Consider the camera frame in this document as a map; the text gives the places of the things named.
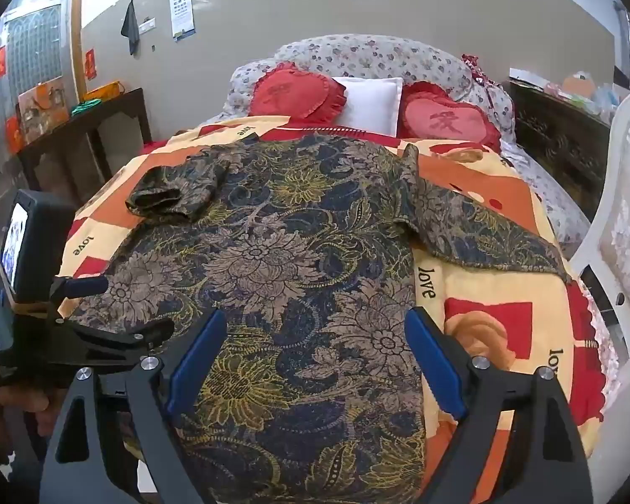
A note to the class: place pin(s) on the lattice glass door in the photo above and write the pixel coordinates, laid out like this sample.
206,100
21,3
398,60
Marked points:
31,52

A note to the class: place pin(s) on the dark carved wooden cabinet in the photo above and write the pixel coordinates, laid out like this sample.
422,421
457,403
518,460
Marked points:
556,136

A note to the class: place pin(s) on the floral upholstered bed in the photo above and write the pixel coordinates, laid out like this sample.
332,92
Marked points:
378,55

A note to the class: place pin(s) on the red ruffled decoration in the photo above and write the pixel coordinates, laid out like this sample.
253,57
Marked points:
473,68

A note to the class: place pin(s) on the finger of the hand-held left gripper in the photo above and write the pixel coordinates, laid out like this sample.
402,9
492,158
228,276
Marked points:
84,286
136,332

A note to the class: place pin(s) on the white pillow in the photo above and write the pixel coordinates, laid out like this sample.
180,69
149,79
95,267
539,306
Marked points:
373,100

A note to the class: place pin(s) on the red heart pillow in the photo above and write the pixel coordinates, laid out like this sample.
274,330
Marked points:
294,92
446,118

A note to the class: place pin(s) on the floral patterned shirt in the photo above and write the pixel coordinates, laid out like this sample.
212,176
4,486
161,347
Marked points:
294,252

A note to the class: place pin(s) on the green cloth bundle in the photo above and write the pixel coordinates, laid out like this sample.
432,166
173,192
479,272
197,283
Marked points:
84,107

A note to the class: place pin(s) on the person's left hand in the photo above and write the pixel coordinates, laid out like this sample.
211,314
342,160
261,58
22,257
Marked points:
10,401

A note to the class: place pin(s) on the pile of plastic bags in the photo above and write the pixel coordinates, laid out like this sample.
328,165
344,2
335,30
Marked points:
583,92

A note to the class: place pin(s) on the orange box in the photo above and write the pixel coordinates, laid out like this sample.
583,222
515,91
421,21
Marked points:
105,90

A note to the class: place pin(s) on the printed blanket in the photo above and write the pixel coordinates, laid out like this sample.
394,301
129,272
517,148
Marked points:
504,283

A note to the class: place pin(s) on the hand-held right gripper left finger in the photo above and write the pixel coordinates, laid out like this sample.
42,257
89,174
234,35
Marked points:
197,362

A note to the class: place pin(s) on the dark wooden console table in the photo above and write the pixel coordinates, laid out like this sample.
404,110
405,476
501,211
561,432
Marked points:
110,110

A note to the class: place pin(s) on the dark hanging cloth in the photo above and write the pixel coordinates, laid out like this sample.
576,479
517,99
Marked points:
131,26

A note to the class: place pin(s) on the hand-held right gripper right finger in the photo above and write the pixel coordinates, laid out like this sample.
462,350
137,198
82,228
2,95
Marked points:
433,362

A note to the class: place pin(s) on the eye chart poster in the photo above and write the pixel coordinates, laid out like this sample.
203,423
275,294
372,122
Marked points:
182,5

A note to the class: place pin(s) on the orange framed picture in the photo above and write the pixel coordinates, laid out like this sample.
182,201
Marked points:
42,110

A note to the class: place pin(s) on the white wall switch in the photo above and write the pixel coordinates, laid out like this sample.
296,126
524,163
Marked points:
147,24

